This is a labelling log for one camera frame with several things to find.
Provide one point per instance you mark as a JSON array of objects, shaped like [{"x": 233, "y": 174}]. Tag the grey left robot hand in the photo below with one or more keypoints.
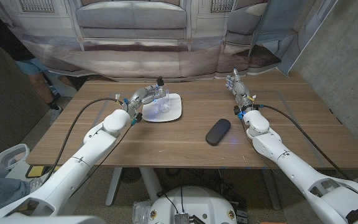
[{"x": 140, "y": 98}]

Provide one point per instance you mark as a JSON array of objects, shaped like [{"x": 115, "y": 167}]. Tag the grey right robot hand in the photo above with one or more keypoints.
[{"x": 242, "y": 93}]

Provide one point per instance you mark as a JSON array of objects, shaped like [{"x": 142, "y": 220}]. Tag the clear dispenser bottle black pump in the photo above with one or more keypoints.
[{"x": 164, "y": 101}]

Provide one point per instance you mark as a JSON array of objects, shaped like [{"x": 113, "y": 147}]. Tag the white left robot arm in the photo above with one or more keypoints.
[{"x": 82, "y": 158}]

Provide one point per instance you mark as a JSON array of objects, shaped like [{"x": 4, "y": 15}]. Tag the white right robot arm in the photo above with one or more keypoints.
[{"x": 291, "y": 163}]

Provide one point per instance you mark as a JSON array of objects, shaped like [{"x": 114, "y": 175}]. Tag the white square paper plate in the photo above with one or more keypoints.
[{"x": 174, "y": 113}]

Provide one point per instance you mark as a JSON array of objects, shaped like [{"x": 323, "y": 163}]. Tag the black glasses case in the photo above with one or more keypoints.
[{"x": 217, "y": 132}]

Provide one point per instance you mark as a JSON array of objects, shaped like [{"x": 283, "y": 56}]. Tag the printed living room backdrop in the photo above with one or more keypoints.
[{"x": 135, "y": 46}]

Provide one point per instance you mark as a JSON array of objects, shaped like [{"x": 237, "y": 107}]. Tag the black ribbed round object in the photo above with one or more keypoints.
[{"x": 131, "y": 175}]

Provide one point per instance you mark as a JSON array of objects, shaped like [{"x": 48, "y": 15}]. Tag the white table column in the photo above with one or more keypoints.
[{"x": 151, "y": 183}]

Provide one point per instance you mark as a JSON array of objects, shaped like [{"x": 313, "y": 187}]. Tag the white slanted table leg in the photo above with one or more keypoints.
[{"x": 113, "y": 186}]

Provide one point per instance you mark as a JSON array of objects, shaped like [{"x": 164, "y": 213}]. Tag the grey table leg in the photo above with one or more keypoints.
[{"x": 271, "y": 189}]

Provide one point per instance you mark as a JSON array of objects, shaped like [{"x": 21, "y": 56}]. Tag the clear plastic container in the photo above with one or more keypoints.
[{"x": 139, "y": 211}]

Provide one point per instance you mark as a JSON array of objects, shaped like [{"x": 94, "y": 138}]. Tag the person in black shirt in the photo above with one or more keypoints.
[{"x": 30, "y": 66}]

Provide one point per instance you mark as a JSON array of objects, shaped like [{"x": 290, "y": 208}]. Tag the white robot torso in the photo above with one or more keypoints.
[{"x": 194, "y": 205}]

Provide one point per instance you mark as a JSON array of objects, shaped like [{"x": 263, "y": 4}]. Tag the yellow black flat object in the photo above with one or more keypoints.
[{"x": 36, "y": 171}]

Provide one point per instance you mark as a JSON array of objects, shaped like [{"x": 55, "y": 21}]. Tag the metal finned module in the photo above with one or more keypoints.
[{"x": 181, "y": 218}]

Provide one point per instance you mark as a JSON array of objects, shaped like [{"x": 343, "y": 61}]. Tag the dark partition panel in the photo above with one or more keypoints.
[{"x": 5, "y": 102}]

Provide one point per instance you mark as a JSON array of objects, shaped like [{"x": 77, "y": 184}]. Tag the white grey chair frame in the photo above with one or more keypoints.
[{"x": 9, "y": 154}]

